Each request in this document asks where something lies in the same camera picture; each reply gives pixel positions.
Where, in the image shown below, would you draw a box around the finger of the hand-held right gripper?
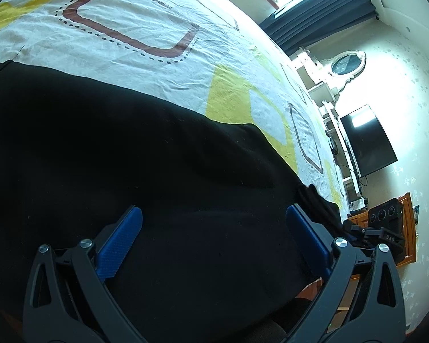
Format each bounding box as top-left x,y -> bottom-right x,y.
342,220 -> 384,249

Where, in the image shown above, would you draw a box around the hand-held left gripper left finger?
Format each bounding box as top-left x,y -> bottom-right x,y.
23,205 -> 147,343

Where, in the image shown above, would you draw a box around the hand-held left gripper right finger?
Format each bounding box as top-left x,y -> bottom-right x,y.
281,204 -> 406,343

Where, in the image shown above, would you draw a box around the black pants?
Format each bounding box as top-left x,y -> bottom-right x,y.
0,59 -> 344,343

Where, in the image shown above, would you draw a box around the orange wooden cabinet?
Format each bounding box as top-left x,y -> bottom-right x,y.
347,192 -> 420,267

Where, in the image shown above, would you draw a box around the white television stand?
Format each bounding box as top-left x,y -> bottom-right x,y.
321,101 -> 366,201

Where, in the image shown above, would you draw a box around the black television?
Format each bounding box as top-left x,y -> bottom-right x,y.
339,104 -> 398,178

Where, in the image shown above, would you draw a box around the white dressing table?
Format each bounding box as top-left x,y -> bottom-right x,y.
295,46 -> 354,117

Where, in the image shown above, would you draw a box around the oval vanity mirror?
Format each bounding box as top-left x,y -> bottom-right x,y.
329,50 -> 367,78

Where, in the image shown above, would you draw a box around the bed with patterned sheet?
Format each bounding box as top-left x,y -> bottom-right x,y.
0,0 -> 345,215

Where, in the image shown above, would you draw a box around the dark blue curtain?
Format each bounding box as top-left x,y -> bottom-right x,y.
259,0 -> 380,58

